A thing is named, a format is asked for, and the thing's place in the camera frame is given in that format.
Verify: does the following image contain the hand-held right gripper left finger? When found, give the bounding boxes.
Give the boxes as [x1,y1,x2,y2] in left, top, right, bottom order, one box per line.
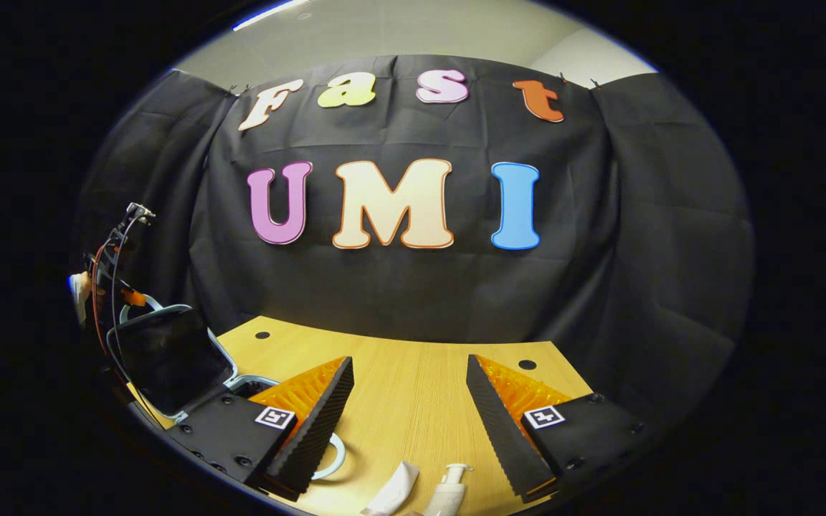
[166,355,355,502]

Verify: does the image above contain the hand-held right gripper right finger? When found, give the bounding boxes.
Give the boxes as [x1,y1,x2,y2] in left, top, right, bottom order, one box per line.
[466,354,661,504]

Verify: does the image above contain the white pump bottle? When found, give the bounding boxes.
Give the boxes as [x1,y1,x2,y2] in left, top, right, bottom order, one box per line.
[422,463,475,516]

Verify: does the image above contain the white skin care tube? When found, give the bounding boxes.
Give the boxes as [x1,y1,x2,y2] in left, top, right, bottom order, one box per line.
[361,461,421,516]

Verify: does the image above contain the light blue suitcase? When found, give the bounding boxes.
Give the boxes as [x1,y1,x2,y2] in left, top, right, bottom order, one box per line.
[106,304,347,482]

